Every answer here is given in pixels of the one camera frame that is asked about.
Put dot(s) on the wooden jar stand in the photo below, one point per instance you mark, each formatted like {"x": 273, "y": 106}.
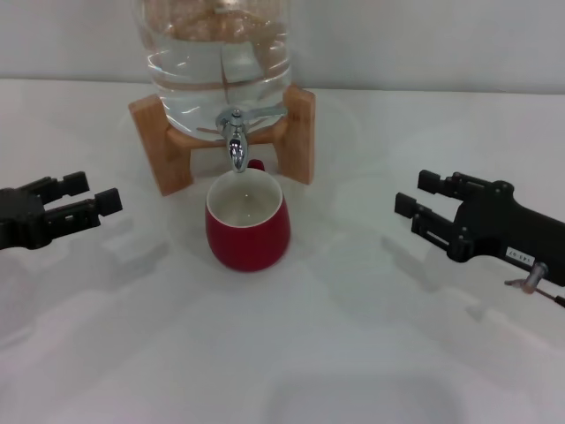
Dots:
{"x": 150, "y": 132}

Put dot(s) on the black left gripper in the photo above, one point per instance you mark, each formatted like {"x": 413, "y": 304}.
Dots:
{"x": 22, "y": 216}

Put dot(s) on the red ceramic cup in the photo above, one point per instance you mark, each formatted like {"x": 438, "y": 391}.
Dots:
{"x": 247, "y": 247}

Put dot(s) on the chrome faucet with lever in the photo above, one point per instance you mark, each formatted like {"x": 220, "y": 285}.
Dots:
{"x": 236, "y": 148}

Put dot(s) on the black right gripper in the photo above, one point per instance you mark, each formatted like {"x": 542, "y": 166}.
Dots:
{"x": 490, "y": 225}

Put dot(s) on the clear glass water jar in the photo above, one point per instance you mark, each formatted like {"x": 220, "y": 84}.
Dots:
{"x": 198, "y": 66}

